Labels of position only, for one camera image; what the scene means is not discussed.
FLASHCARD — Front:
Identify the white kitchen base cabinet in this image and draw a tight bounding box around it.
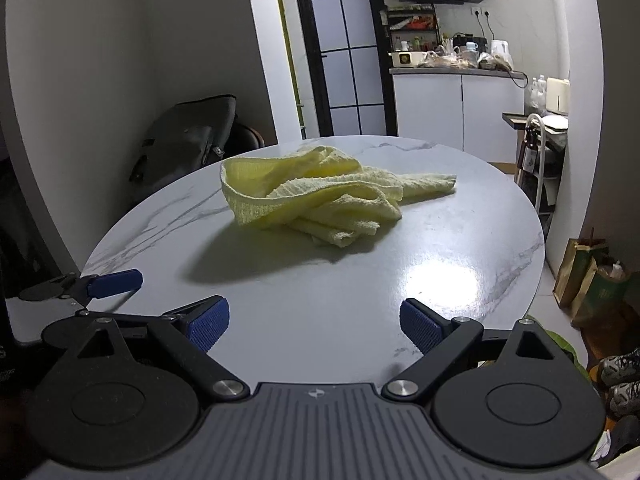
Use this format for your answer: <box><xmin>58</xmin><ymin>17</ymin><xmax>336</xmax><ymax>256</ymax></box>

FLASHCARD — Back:
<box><xmin>389</xmin><ymin>67</ymin><xmax>528</xmax><ymax>163</ymax></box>

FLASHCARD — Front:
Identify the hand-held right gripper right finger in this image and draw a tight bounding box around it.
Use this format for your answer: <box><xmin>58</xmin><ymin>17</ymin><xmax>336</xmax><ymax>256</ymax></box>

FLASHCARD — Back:
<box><xmin>382</xmin><ymin>298</ymin><xmax>571</xmax><ymax>403</ymax></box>

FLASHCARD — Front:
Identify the clear plastic bottle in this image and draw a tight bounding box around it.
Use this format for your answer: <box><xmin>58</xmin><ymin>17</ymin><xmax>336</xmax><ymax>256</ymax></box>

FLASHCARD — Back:
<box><xmin>527</xmin><ymin>76</ymin><xmax>547</xmax><ymax>111</ymax></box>

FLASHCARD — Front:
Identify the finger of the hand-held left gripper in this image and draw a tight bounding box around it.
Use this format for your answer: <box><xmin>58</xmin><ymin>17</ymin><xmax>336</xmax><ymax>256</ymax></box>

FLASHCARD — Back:
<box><xmin>20</xmin><ymin>269</ymin><xmax>144</xmax><ymax>311</ymax></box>

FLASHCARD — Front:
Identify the black framed glass door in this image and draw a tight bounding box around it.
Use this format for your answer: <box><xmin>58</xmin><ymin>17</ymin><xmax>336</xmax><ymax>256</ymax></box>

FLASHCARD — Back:
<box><xmin>291</xmin><ymin>0</ymin><xmax>401</xmax><ymax>140</ymax></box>

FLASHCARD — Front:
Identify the dark glass bottle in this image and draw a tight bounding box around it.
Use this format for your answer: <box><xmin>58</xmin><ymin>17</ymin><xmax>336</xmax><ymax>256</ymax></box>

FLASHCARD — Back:
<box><xmin>520</xmin><ymin>127</ymin><xmax>539</xmax><ymax>171</ymax></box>

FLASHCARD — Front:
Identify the black countertop appliance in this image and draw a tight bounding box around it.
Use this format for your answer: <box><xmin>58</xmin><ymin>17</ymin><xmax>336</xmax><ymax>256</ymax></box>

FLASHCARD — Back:
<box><xmin>452</xmin><ymin>34</ymin><xmax>488</xmax><ymax>52</ymax></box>

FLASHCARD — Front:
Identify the grey sneaker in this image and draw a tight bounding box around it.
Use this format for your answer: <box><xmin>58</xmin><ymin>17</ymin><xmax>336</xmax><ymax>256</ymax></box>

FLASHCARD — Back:
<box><xmin>597</xmin><ymin>347</ymin><xmax>640</xmax><ymax>386</ymax></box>
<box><xmin>607</xmin><ymin>380</ymin><xmax>640</xmax><ymax>417</ymax></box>

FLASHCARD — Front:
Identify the yellow towel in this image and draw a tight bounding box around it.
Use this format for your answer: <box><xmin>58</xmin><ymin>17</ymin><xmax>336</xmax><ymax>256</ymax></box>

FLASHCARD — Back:
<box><xmin>220</xmin><ymin>145</ymin><xmax>458</xmax><ymax>249</ymax></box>

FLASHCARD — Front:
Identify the dark wooden chair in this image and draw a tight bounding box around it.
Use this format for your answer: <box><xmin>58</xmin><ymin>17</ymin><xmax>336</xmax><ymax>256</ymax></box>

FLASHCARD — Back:
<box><xmin>231</xmin><ymin>122</ymin><xmax>265</xmax><ymax>153</ymax></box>

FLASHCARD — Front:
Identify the cream plastic container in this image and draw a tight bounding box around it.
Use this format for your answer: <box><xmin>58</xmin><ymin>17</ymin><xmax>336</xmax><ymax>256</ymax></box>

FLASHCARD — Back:
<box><xmin>545</xmin><ymin>77</ymin><xmax>571</xmax><ymax>113</ymax></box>

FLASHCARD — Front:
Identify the white kettle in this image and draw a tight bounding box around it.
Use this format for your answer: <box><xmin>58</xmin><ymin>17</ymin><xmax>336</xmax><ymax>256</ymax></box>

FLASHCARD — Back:
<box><xmin>491</xmin><ymin>40</ymin><xmax>513</xmax><ymax>71</ymax></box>

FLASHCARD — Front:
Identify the green printed paper bag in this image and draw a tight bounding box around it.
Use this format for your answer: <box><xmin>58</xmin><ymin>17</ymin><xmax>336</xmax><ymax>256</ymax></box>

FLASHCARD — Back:
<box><xmin>572</xmin><ymin>260</ymin><xmax>632</xmax><ymax>328</ymax></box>

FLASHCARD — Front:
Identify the black spice rack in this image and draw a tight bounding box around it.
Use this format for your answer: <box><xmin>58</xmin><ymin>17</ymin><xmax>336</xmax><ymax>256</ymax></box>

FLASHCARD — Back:
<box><xmin>386</xmin><ymin>4</ymin><xmax>442</xmax><ymax>53</ymax></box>

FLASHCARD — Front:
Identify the clear plastic bag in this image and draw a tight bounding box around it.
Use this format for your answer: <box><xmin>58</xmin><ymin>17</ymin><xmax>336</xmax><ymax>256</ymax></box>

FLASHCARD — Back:
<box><xmin>425</xmin><ymin>45</ymin><xmax>481</xmax><ymax>69</ymax></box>

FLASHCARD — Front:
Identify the brown paper bag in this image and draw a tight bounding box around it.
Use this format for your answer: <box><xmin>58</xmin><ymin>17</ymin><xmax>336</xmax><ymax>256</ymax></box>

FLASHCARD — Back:
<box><xmin>552</xmin><ymin>237</ymin><xmax>609</xmax><ymax>309</ymax></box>

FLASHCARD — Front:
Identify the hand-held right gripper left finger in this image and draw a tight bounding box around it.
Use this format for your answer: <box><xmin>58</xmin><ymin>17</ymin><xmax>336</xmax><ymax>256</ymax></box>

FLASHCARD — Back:
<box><xmin>75</xmin><ymin>296</ymin><xmax>251</xmax><ymax>403</ymax></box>

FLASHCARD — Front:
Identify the storage trolley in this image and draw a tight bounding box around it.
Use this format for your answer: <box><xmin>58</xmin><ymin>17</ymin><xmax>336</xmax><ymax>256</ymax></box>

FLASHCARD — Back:
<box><xmin>502</xmin><ymin>112</ymin><xmax>569</xmax><ymax>211</ymax></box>

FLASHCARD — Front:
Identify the white electric pot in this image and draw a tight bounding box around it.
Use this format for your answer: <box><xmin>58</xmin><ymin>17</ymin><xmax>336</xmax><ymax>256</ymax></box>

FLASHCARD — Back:
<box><xmin>389</xmin><ymin>50</ymin><xmax>428</xmax><ymax>68</ymax></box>

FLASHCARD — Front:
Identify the grey backpack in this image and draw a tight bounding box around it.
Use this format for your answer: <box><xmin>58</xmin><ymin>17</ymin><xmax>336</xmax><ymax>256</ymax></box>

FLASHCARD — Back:
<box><xmin>129</xmin><ymin>94</ymin><xmax>238</xmax><ymax>191</ymax></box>

